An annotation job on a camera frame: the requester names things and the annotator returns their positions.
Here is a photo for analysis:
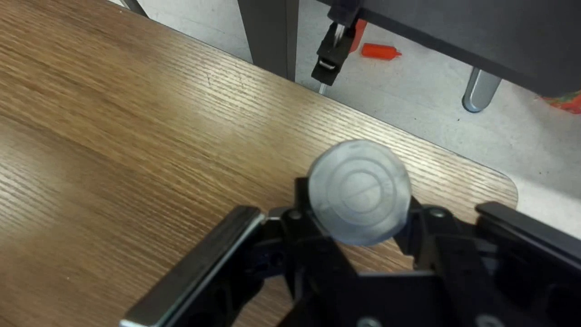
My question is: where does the black perforated workbench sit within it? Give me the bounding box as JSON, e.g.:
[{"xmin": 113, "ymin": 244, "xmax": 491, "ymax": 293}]
[{"xmin": 235, "ymin": 0, "xmax": 581, "ymax": 99}]

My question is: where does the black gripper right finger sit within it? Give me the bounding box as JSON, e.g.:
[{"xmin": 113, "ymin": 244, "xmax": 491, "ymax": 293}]
[{"xmin": 395, "ymin": 202, "xmax": 581, "ymax": 327}]

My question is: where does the orange object on floor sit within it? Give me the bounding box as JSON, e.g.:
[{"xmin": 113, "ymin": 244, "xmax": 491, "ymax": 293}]
[{"xmin": 360, "ymin": 44, "xmax": 399, "ymax": 60}]

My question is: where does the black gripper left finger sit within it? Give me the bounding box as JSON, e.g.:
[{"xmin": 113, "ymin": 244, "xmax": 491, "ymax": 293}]
[{"xmin": 119, "ymin": 179, "xmax": 357, "ymax": 327}]

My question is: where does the orange black clamp left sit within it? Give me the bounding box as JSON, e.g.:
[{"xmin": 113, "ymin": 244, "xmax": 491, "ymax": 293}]
[{"xmin": 311, "ymin": 0, "xmax": 360, "ymax": 86}]

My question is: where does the gray round block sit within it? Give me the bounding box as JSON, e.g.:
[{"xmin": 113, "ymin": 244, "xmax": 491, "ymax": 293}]
[{"xmin": 308, "ymin": 140, "xmax": 411, "ymax": 246}]

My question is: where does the gray metal table foot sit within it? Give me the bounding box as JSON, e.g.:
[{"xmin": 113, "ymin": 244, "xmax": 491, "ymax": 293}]
[{"xmin": 460, "ymin": 68, "xmax": 500, "ymax": 113}]

